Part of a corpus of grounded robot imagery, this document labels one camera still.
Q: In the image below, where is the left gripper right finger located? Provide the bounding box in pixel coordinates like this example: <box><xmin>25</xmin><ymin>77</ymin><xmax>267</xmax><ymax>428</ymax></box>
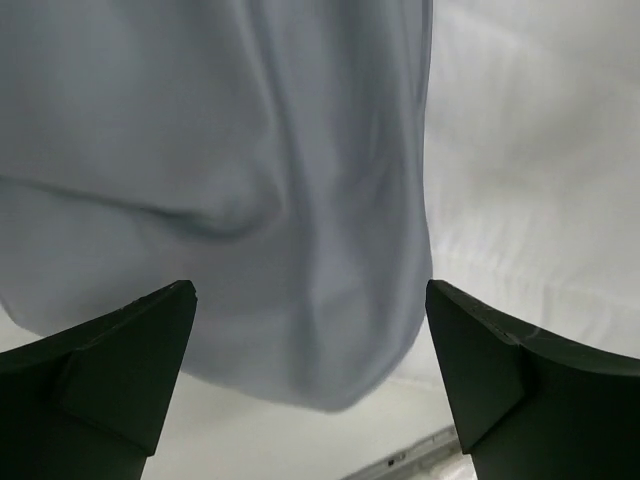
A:
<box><xmin>426</xmin><ymin>280</ymin><xmax>639</xmax><ymax>480</ymax></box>

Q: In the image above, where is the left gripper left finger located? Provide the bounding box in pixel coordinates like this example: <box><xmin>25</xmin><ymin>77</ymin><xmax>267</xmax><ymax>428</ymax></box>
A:
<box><xmin>1</xmin><ymin>280</ymin><xmax>196</xmax><ymax>480</ymax></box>

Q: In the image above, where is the metal rail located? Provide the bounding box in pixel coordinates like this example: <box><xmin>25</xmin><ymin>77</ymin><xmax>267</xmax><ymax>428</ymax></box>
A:
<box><xmin>343</xmin><ymin>425</ymin><xmax>461</xmax><ymax>480</ymax></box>

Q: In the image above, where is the grey pillowcase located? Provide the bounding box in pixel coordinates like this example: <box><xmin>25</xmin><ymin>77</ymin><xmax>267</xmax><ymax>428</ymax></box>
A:
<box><xmin>1</xmin><ymin>1</ymin><xmax>433</xmax><ymax>411</ymax></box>

